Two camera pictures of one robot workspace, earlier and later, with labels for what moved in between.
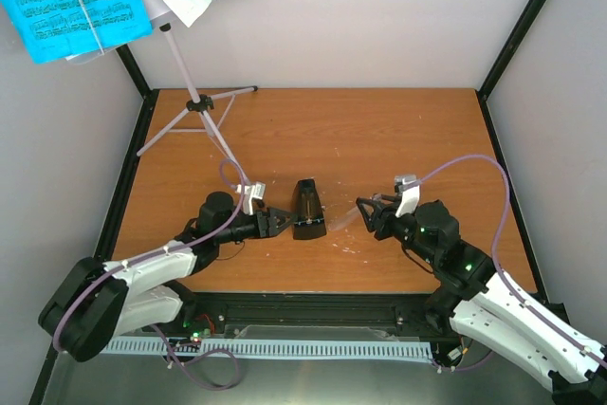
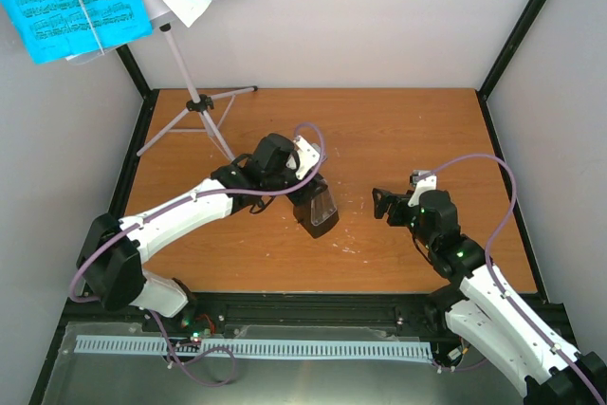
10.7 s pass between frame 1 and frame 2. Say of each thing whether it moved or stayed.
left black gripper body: moved
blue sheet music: stayed
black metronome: moved
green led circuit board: stayed
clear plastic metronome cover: moved
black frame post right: stayed
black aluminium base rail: stayed
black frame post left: stayed
